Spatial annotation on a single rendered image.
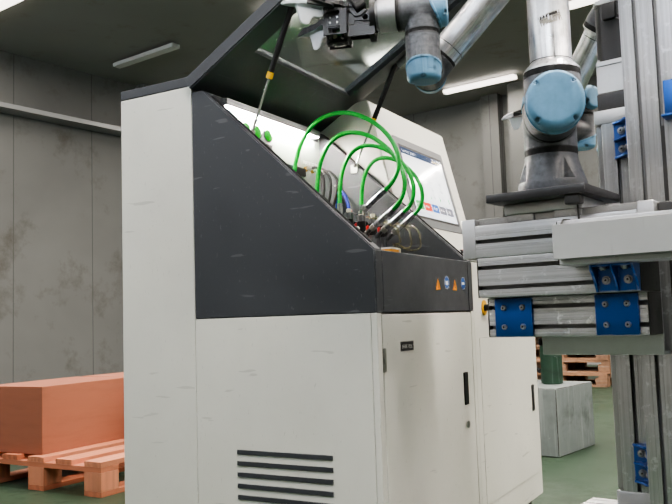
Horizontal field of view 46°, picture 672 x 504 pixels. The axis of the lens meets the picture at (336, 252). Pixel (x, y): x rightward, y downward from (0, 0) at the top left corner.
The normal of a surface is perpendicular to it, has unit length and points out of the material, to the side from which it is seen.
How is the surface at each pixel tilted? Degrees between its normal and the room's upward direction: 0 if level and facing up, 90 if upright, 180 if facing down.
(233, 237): 90
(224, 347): 90
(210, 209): 90
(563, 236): 90
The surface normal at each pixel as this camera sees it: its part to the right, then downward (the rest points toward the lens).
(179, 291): -0.50, -0.06
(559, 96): -0.19, 0.06
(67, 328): 0.80, -0.07
